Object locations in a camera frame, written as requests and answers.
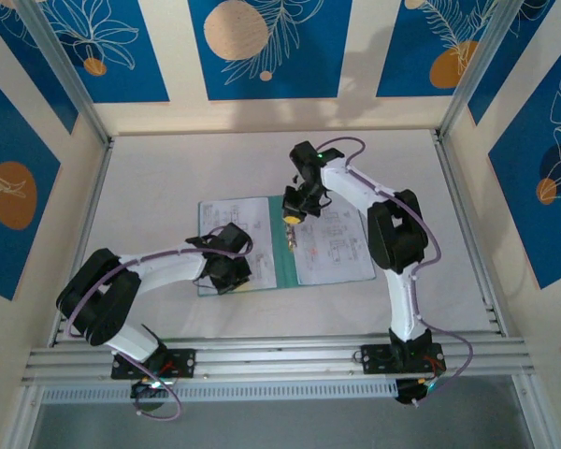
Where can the aluminium frame post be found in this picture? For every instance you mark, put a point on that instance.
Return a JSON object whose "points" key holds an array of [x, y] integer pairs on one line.
{"points": [[476, 70], [70, 79]]}

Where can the white technical drawing sheet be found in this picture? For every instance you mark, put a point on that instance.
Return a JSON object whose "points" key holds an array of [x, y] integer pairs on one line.
{"points": [[234, 212], [341, 252]]}

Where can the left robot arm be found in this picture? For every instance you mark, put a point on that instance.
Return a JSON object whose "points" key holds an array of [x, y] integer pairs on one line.
{"points": [[168, 269]]}

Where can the aluminium table side rail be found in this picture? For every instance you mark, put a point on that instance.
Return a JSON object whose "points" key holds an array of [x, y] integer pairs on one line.
{"points": [[93, 196], [447, 163]]}

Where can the aluminium cross rail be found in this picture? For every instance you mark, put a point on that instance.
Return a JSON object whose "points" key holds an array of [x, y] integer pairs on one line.
{"points": [[280, 362]]}

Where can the blue floral wall panel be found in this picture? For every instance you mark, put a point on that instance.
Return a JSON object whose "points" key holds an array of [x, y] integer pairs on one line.
{"points": [[285, 70], [37, 70], [9, 140], [519, 56], [121, 70], [533, 210], [411, 47]]}

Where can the aluminium frame leg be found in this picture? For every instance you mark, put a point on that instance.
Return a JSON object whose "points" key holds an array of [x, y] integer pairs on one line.
{"points": [[25, 416], [535, 411]]}

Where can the black base electronics module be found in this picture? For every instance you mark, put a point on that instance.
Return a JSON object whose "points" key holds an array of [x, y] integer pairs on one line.
{"points": [[145, 406], [409, 395]]}

